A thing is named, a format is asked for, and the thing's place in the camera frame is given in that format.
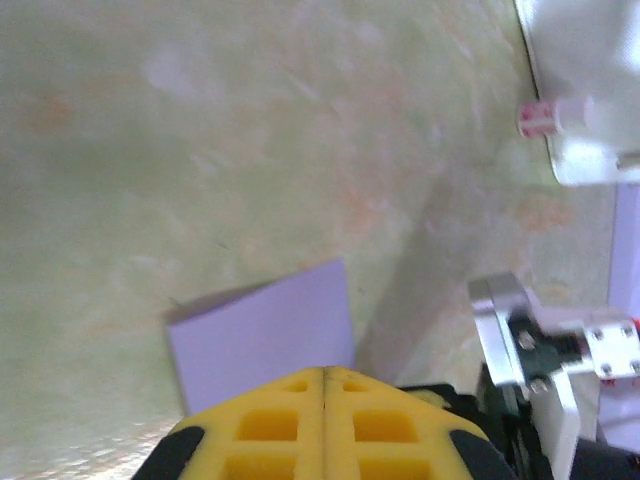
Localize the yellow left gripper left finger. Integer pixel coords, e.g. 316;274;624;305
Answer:
132;367;325;480

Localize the small white pink-capped bottle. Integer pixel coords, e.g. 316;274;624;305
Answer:
518;97;596;139

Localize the white plastic storage box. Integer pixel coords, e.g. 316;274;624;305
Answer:
514;0;640;189

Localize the lavender paper sheet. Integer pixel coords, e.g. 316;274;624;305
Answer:
164;257;357;417

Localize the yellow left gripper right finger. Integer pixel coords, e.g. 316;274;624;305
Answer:
323;367;516;480

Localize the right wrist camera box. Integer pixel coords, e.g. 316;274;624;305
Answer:
467;272;640;480

